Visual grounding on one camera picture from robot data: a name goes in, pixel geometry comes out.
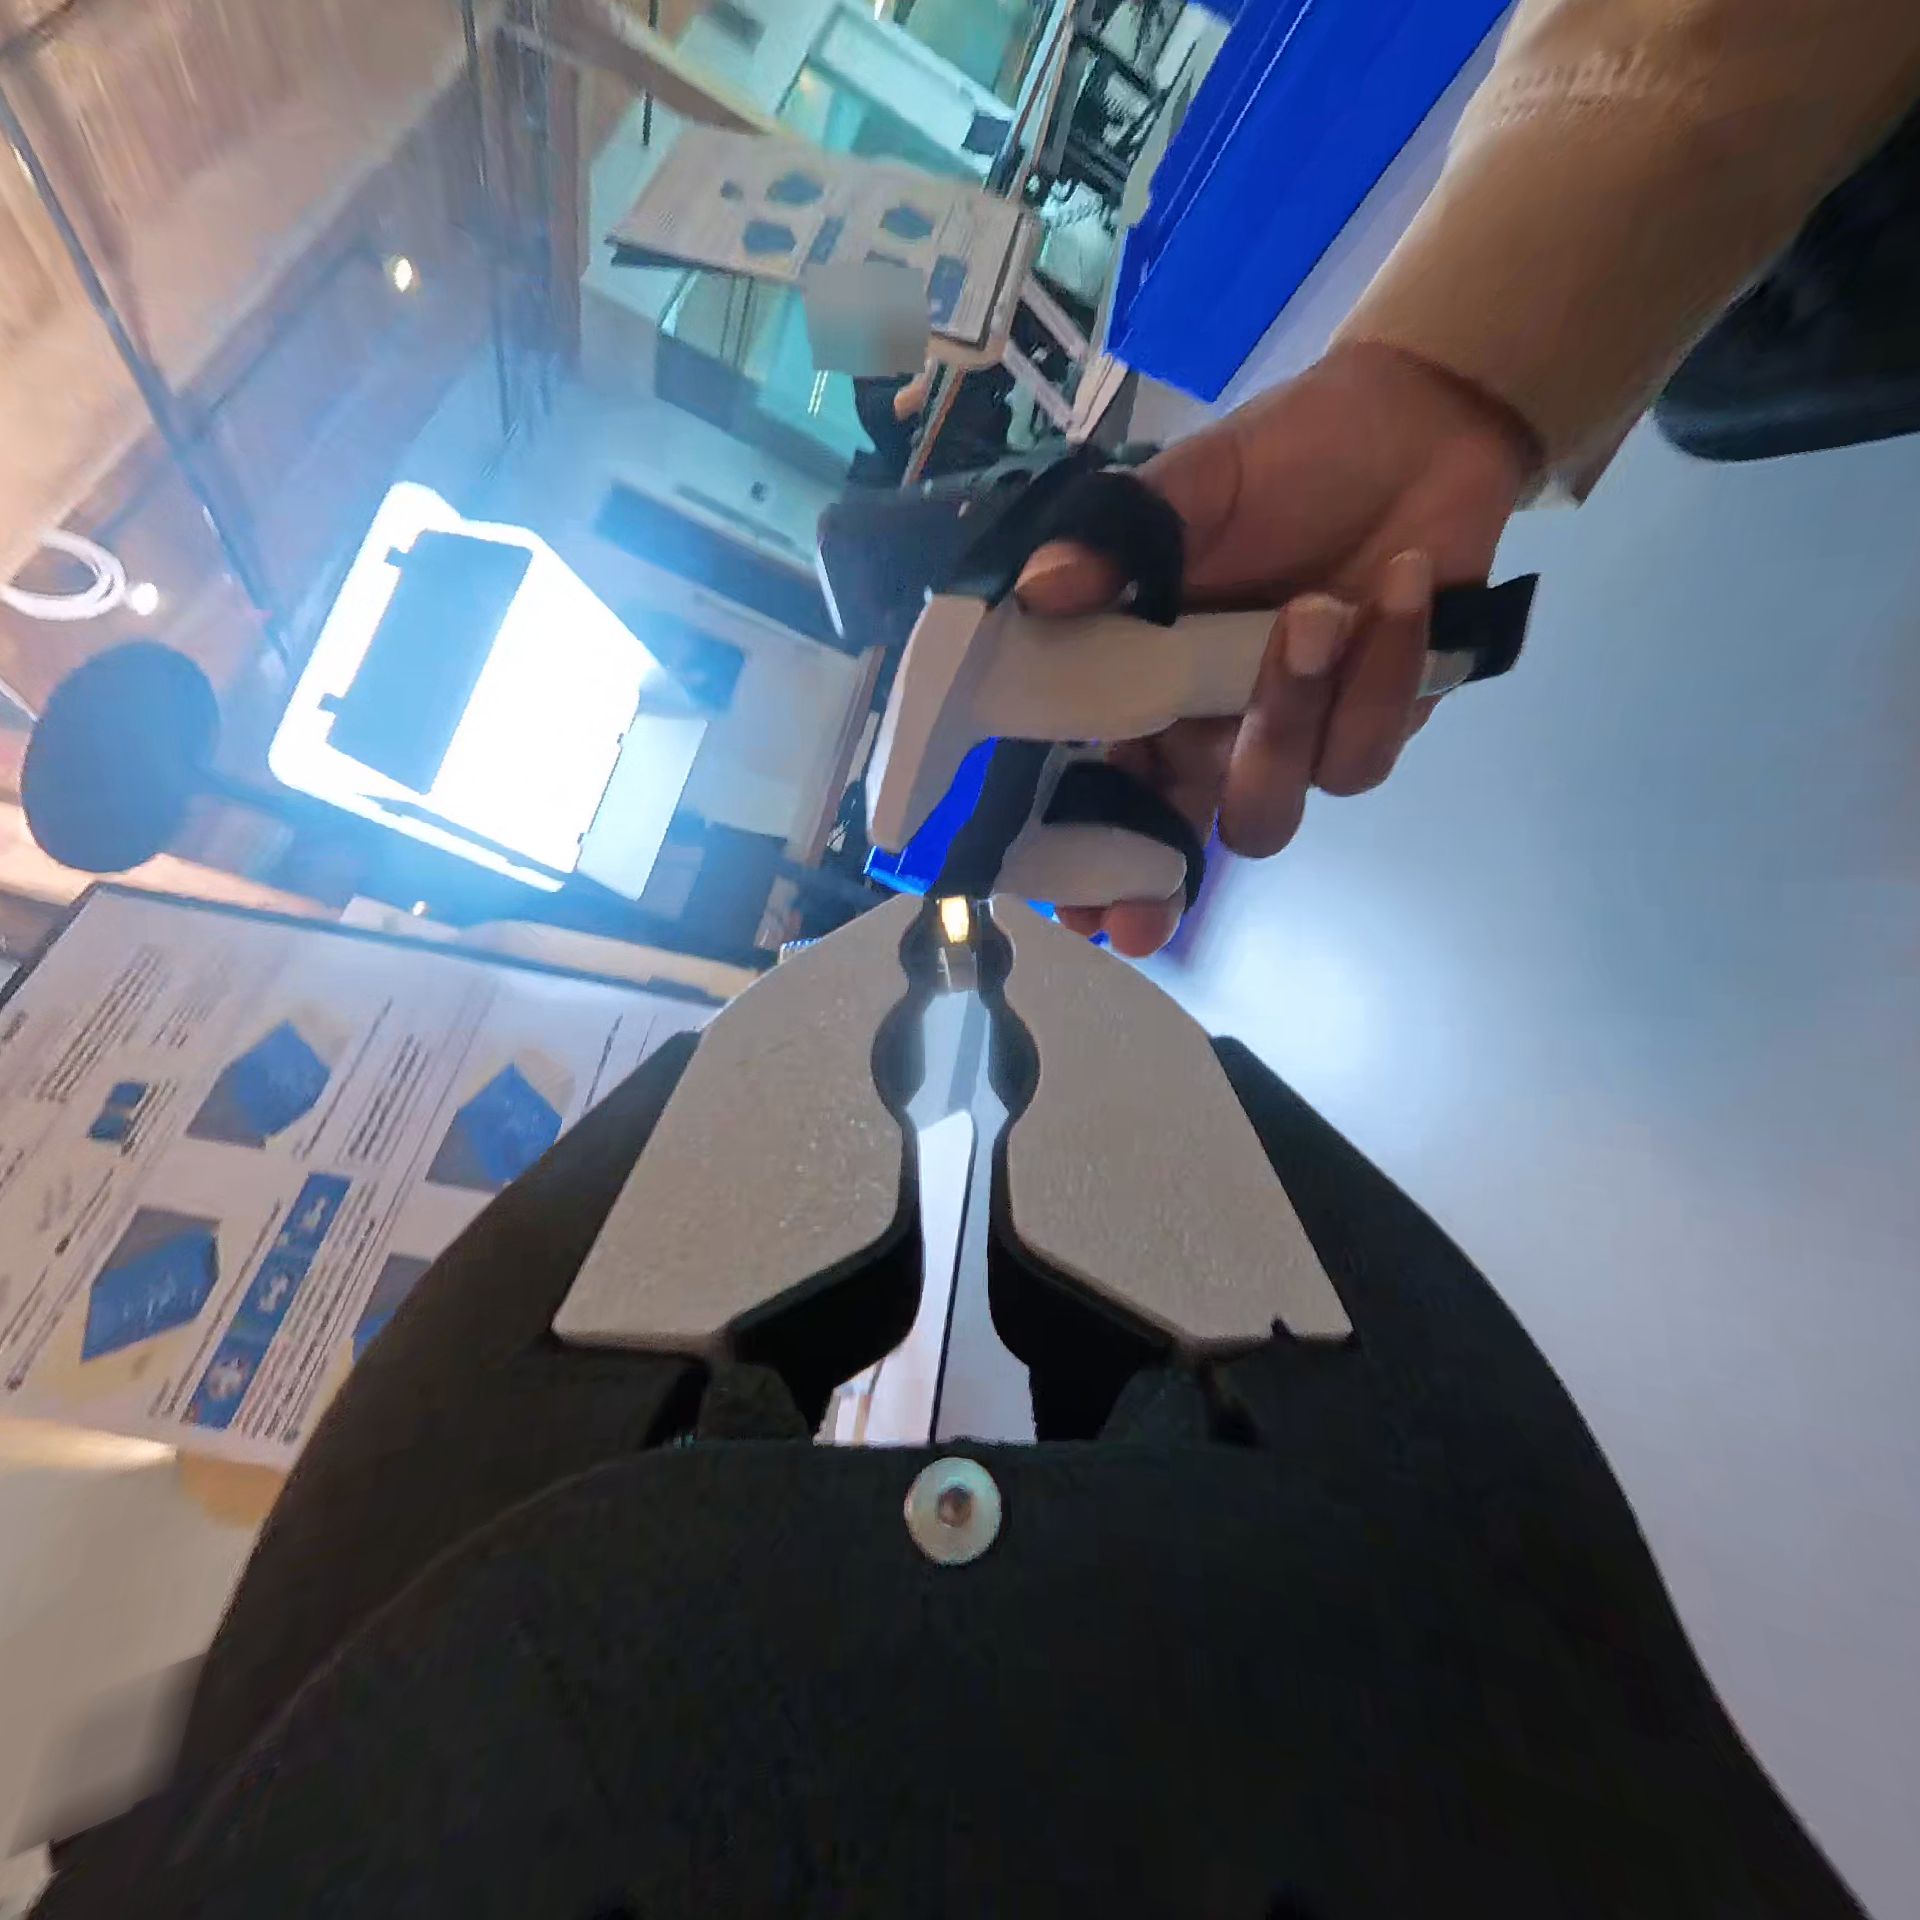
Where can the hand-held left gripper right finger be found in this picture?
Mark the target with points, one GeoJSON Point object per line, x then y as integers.
{"type": "Point", "coordinates": [1170, 1187]}

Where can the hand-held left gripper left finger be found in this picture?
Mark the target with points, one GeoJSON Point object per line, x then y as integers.
{"type": "Point", "coordinates": [750, 1187]}

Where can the blue plastic bin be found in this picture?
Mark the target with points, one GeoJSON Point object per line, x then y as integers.
{"type": "Point", "coordinates": [937, 816]}
{"type": "Point", "coordinates": [1292, 151]}

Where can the silver threaded bolt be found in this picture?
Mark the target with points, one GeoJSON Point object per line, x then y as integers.
{"type": "Point", "coordinates": [955, 923]}

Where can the person's right forearm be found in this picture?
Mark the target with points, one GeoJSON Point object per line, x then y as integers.
{"type": "Point", "coordinates": [1680, 210]}

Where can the person's right hand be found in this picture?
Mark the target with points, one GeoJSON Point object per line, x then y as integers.
{"type": "Point", "coordinates": [1351, 480]}

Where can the white instruction sheet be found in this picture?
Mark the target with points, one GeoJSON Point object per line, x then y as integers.
{"type": "Point", "coordinates": [270, 1170]}

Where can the cardboard sign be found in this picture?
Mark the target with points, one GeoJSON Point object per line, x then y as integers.
{"type": "Point", "coordinates": [825, 227]}

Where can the studio softbox light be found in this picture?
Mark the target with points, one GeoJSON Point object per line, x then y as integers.
{"type": "Point", "coordinates": [450, 675]}

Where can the black round lamp head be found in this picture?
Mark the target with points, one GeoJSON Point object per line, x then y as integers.
{"type": "Point", "coordinates": [121, 751]}

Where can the black chair armrest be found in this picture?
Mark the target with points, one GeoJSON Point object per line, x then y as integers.
{"type": "Point", "coordinates": [1802, 333]}

